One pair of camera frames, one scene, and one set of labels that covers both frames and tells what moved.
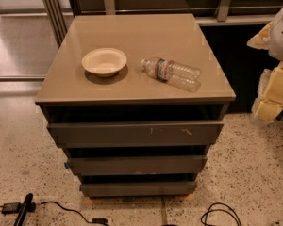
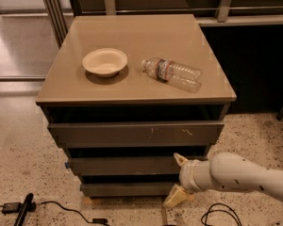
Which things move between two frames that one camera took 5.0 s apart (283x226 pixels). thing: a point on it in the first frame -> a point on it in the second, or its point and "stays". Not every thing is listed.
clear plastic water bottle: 178,75 stays
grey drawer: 137,165 stays
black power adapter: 10,208 stays
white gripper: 281,38 -> 188,175
